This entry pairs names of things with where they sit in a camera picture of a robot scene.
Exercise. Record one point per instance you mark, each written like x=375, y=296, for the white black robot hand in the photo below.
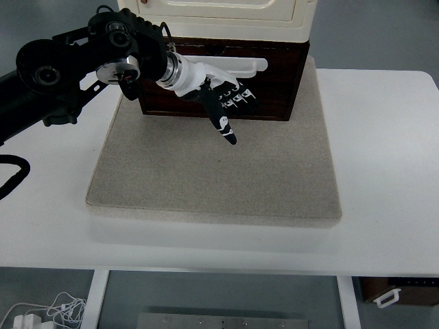
x=192, y=77

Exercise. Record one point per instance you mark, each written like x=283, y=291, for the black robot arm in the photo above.
x=68, y=65

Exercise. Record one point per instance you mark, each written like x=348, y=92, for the cream cabinet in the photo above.
x=240, y=29

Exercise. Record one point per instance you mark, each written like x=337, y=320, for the dark brown wooden drawer casing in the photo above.
x=306, y=61

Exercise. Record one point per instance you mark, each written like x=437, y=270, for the beige mat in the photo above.
x=212, y=171

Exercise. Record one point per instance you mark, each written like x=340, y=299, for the white table leg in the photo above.
x=97, y=298
x=348, y=301

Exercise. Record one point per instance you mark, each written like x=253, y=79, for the white power adapter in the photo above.
x=25, y=321

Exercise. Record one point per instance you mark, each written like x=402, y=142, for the brown wooden box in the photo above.
x=418, y=294

